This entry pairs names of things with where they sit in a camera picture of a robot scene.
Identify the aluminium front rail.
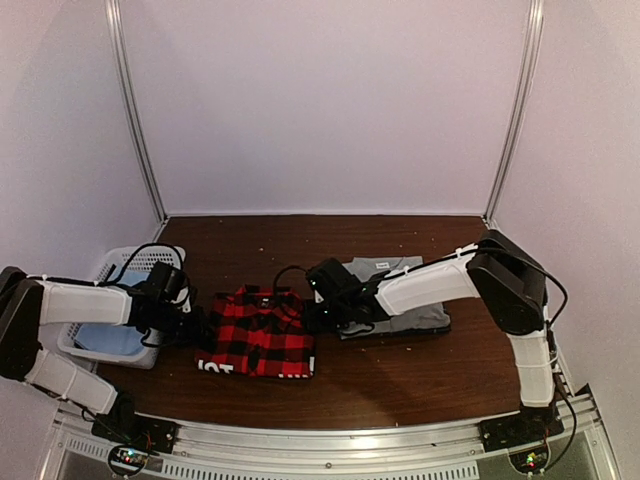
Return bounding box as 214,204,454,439
36,394,621,479

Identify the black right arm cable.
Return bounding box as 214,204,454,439
272,239,581,466

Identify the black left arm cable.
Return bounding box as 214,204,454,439
94,242,194,351

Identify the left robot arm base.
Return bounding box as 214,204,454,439
83,392,178,479

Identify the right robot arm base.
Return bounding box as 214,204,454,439
478,403,564,476

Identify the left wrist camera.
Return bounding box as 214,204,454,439
141,261,191,313

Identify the aluminium corner post right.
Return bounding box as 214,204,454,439
483,0,545,228

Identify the white plastic laundry basket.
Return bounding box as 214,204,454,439
57,243,187,370

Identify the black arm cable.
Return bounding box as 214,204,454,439
94,242,194,351
272,239,581,466

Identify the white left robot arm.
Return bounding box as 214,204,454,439
1,262,213,444

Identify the grey button shirt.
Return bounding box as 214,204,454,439
338,256,451,340

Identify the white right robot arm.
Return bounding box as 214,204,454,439
306,229,555,442

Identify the light blue folded shirt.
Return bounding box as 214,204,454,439
74,269,161,357

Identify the aluminium corner post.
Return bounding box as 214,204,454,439
104,0,168,223
483,0,545,228

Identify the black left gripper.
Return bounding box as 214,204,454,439
146,302,215,350

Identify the red black plaid shirt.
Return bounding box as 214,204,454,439
194,285,315,380

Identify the aluminium corner post left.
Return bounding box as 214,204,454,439
104,0,168,223

